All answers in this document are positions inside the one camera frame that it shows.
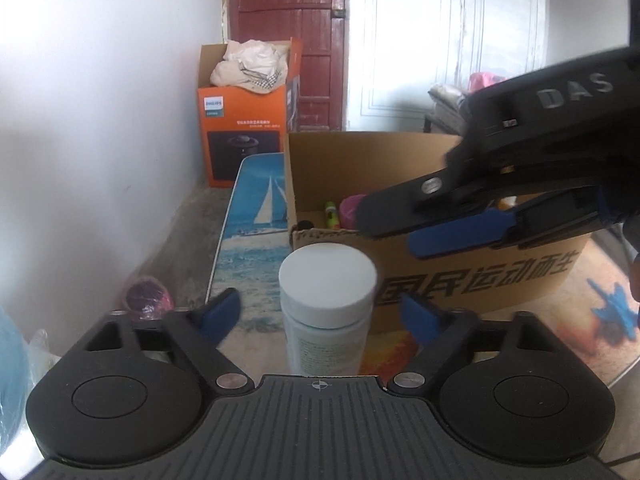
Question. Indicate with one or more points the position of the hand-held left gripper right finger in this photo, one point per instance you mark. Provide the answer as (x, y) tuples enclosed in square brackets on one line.
[(420, 317)]

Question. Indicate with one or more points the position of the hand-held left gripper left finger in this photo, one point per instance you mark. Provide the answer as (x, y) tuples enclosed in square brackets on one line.
[(220, 310)]

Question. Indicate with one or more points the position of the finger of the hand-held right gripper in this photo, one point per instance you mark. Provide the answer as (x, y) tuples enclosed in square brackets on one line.
[(395, 210), (460, 235)]

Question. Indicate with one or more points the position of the pink plastic lid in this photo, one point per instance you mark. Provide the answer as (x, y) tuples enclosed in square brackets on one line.
[(350, 210)]

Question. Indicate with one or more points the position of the brown cardboard box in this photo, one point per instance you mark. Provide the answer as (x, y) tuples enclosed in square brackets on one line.
[(390, 160)]

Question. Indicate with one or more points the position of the green lip balm tube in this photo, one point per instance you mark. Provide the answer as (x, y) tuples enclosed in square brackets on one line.
[(331, 216)]

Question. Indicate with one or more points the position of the white capped plastic bottle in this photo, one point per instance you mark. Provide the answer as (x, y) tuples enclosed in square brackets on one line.
[(325, 280)]

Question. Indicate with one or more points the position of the dark magenta round object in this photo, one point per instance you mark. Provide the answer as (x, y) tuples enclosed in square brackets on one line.
[(147, 297)]

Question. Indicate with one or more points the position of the grey blanket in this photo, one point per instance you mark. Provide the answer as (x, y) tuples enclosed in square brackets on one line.
[(450, 110)]

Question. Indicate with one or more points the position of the orange appliance box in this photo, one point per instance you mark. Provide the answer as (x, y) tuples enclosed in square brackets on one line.
[(240, 160)]

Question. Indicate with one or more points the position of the white panelled door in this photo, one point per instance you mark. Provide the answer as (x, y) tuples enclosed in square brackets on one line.
[(410, 35)]

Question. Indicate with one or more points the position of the metal door latch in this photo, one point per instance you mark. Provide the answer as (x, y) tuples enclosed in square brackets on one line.
[(339, 13)]

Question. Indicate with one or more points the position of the cream cloth bundle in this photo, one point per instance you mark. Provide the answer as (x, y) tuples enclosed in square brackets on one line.
[(250, 65)]

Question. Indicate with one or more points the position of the blue plastic bag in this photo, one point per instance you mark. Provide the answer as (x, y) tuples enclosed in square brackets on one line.
[(12, 385)]

